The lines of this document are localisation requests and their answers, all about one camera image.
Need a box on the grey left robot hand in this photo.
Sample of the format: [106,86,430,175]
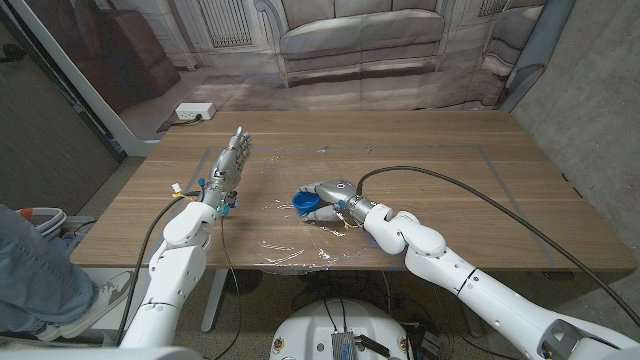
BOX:
[197,126,254,216]

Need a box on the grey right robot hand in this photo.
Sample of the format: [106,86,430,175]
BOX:
[294,178,376,226]

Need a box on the blue bowl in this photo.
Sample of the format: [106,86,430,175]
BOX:
[291,191,321,217]

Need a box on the clear cellophane sheet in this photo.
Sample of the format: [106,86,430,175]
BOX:
[249,147,376,275]

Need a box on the white power strip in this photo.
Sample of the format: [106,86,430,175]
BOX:
[174,102,217,121]

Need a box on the white table leg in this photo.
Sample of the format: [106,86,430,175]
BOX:
[200,269,229,333]
[462,304,485,338]

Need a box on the white robot torso base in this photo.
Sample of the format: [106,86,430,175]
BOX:
[269,298,415,360]

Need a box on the printed sofa backdrop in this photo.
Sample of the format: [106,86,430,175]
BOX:
[19,0,551,142]

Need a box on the grey finned electronics box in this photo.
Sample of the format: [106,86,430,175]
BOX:
[331,331,357,360]

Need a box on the white grey sneaker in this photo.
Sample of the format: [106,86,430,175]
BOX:
[37,270,135,342]

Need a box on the white basket with orange item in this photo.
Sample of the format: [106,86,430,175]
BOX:
[17,207,68,241]

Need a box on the person leg in jeans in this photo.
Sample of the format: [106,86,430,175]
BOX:
[0,203,99,335]

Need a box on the blue grey rolled backdrop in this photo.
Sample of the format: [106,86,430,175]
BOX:
[499,0,576,112]

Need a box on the thin black left wrist cable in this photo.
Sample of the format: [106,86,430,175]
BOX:
[212,217,244,360]

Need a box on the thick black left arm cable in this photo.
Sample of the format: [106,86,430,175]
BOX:
[115,191,201,346]

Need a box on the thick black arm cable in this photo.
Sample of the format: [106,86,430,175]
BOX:
[355,165,640,329]
[115,191,201,346]

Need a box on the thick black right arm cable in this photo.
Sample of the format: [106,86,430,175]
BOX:
[355,165,640,329]

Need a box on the white frame post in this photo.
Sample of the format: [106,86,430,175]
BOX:
[7,0,159,157]

